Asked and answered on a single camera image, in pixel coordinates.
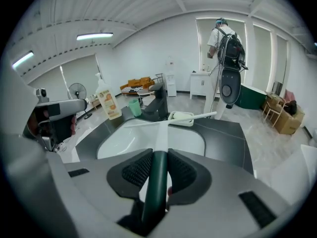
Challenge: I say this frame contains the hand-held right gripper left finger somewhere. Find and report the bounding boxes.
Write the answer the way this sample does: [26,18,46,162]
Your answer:
[65,148,154,238]

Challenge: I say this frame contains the pale green soap dish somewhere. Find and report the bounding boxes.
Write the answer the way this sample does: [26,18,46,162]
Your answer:
[167,110,195,127]

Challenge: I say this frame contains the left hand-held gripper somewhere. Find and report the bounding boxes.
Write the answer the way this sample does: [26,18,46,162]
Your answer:
[0,56,117,238]

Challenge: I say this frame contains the large cardboard box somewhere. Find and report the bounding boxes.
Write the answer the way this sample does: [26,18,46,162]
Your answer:
[269,100,306,135]

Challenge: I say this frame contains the round beige table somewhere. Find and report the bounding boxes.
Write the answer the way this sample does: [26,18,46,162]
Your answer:
[137,88,156,106]

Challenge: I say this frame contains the black standing fan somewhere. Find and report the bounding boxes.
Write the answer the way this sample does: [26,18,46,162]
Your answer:
[67,82,93,120]

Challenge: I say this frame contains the grey roller blind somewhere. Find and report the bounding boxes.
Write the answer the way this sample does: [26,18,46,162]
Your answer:
[196,18,247,84]
[61,54,105,101]
[27,65,65,98]
[275,35,289,89]
[252,23,273,92]

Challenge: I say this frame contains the white sink basin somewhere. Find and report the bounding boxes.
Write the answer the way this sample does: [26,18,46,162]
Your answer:
[96,119,206,160]

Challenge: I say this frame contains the orange sofa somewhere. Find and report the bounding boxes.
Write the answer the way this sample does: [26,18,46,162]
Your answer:
[120,77,156,95]

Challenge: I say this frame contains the white cabinet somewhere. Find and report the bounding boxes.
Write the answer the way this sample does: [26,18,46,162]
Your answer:
[190,72,221,100]

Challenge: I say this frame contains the dark green bathtub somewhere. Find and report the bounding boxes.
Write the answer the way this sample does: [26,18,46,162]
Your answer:
[234,82,267,110]

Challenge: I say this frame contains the grey fisheye gripper camera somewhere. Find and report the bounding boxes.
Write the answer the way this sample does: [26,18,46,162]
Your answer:
[36,88,50,103]

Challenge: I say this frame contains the white water dispenser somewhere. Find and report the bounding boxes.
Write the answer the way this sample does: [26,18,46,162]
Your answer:
[165,56,177,97]

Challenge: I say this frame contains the low wooden table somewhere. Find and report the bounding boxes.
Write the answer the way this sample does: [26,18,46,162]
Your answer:
[89,97,102,111]

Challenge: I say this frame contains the black faucet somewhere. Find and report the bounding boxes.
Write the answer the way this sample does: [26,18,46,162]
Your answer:
[143,82,169,121]

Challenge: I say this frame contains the green cup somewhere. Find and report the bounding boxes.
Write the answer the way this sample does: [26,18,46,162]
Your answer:
[128,98,142,118]

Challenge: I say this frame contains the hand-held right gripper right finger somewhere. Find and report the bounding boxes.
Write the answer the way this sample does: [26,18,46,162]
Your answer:
[153,147,299,238]

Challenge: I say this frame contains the wooden chair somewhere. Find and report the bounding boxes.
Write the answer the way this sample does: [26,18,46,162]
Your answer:
[262,93,288,128]

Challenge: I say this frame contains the black vanity counter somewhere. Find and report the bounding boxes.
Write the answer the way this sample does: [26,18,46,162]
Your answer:
[74,105,255,176]

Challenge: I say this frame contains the ceiling tube light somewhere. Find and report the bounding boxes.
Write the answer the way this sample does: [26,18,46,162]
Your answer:
[11,51,35,68]
[76,32,114,41]

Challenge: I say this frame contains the white detergent bottle orange label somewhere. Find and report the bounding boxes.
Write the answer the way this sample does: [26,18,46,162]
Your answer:
[95,72,122,120]

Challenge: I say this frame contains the white squeegee green handle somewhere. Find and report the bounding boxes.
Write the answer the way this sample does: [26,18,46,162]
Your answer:
[123,111,217,230]

